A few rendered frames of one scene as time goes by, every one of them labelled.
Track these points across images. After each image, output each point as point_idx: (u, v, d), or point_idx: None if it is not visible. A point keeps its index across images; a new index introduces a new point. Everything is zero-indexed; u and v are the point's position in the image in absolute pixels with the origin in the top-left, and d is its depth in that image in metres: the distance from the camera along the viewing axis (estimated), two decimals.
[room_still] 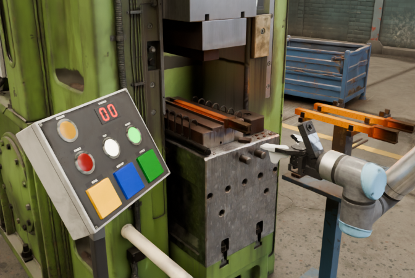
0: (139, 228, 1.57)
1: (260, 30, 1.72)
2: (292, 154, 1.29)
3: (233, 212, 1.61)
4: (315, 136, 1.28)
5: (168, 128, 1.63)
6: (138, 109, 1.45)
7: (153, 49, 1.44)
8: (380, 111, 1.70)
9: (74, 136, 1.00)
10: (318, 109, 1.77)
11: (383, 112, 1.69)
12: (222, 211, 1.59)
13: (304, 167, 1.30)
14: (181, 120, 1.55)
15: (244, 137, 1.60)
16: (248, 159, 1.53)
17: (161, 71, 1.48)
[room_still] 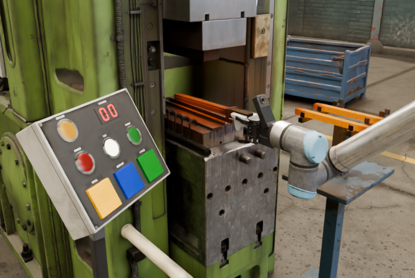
0: (139, 228, 1.57)
1: (260, 30, 1.72)
2: (244, 123, 1.43)
3: (233, 212, 1.61)
4: (268, 108, 1.40)
5: (168, 128, 1.63)
6: (138, 109, 1.45)
7: (153, 49, 1.44)
8: (380, 111, 1.70)
9: (74, 136, 1.00)
10: (318, 109, 1.77)
11: (383, 112, 1.69)
12: (222, 211, 1.59)
13: (259, 137, 1.42)
14: (181, 120, 1.55)
15: (244, 137, 1.60)
16: (248, 159, 1.53)
17: (161, 71, 1.48)
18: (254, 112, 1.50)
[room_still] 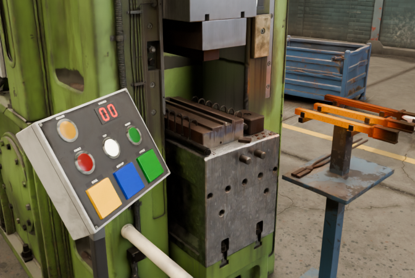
0: (139, 228, 1.57)
1: (260, 30, 1.72)
2: None
3: (233, 212, 1.61)
4: None
5: (168, 128, 1.63)
6: (138, 109, 1.45)
7: (153, 49, 1.44)
8: (380, 111, 1.70)
9: (74, 136, 1.00)
10: (318, 109, 1.77)
11: (383, 112, 1.69)
12: (222, 211, 1.59)
13: None
14: (181, 120, 1.55)
15: (244, 137, 1.60)
16: (248, 159, 1.53)
17: (161, 71, 1.48)
18: None
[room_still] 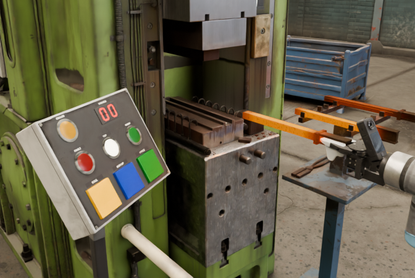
0: (139, 228, 1.57)
1: (260, 30, 1.72)
2: (344, 153, 1.15)
3: (233, 212, 1.61)
4: (377, 135, 1.12)
5: (168, 128, 1.63)
6: (138, 109, 1.45)
7: (153, 49, 1.44)
8: (380, 111, 1.70)
9: (74, 136, 1.00)
10: (318, 109, 1.77)
11: (383, 112, 1.69)
12: (222, 211, 1.59)
13: (363, 170, 1.14)
14: (181, 120, 1.55)
15: (244, 137, 1.60)
16: (248, 159, 1.53)
17: (161, 71, 1.48)
18: (351, 138, 1.21)
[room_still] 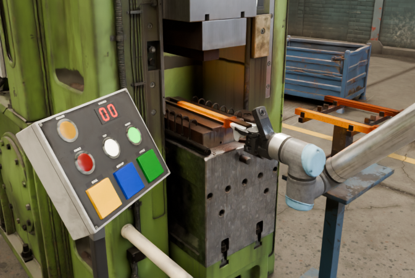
0: (139, 228, 1.57)
1: (260, 30, 1.72)
2: (243, 134, 1.45)
3: (233, 212, 1.61)
4: (267, 120, 1.42)
5: (168, 128, 1.63)
6: (138, 109, 1.45)
7: (153, 49, 1.44)
8: (380, 111, 1.70)
9: (74, 136, 1.00)
10: (318, 109, 1.77)
11: (383, 112, 1.69)
12: (222, 211, 1.59)
13: (257, 148, 1.44)
14: (181, 120, 1.55)
15: (244, 137, 1.60)
16: (248, 159, 1.53)
17: (161, 71, 1.48)
18: (252, 123, 1.52)
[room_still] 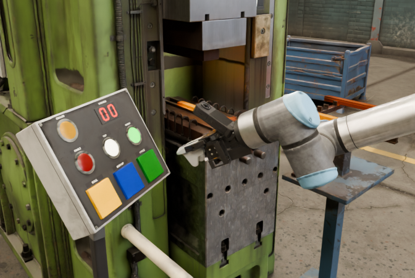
0: (139, 228, 1.57)
1: (260, 30, 1.72)
2: (200, 147, 1.04)
3: (233, 212, 1.61)
4: (217, 112, 1.05)
5: (168, 128, 1.63)
6: (138, 109, 1.45)
7: (153, 49, 1.44)
8: None
9: (74, 136, 1.00)
10: (318, 109, 1.77)
11: None
12: (222, 211, 1.59)
13: (227, 152, 1.04)
14: (181, 120, 1.55)
15: None
16: (248, 159, 1.53)
17: (161, 71, 1.48)
18: (201, 136, 1.12)
